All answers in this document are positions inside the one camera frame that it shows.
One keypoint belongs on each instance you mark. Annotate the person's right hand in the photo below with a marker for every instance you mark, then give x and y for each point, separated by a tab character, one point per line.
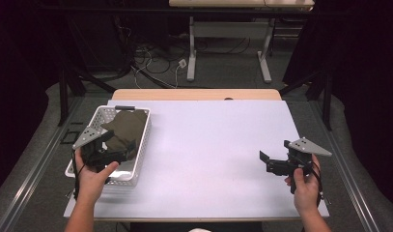
305	190

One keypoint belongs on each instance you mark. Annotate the white perforated plastic basket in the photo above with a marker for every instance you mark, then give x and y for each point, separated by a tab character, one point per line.
134	161

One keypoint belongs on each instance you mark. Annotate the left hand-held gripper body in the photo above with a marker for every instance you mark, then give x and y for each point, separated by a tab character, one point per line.
86	137

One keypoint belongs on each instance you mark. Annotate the small black table grommet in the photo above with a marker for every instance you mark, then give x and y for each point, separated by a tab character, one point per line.
228	98

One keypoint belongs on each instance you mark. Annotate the person's left hand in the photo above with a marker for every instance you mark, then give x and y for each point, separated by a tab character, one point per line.
92	180

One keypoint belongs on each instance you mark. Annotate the person's light clothing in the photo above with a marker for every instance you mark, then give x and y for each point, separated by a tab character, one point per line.
200	230

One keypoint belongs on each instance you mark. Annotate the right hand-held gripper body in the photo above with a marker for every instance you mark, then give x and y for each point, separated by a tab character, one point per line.
301	154

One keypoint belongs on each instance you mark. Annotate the olive brown cloth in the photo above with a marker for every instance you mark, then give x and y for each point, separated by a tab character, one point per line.
126	132

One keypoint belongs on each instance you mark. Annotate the black metal stand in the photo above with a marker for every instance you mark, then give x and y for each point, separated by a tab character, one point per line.
65	93
326	96

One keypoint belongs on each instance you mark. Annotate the aluminium floor rail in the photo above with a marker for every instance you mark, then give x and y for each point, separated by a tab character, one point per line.
26	183
348	180

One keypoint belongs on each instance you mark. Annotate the black floor frame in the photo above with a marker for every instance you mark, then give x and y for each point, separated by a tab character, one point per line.
70	137

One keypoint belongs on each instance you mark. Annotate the white power adapter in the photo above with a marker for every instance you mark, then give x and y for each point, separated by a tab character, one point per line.
182	63

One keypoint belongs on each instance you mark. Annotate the white table mat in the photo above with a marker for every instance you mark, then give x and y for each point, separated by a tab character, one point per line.
210	151

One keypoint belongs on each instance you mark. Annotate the black curtain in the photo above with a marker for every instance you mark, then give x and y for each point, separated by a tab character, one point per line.
17	80
361	80

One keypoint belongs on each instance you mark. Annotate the desk with white legs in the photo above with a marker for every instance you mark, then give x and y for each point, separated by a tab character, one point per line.
231	29

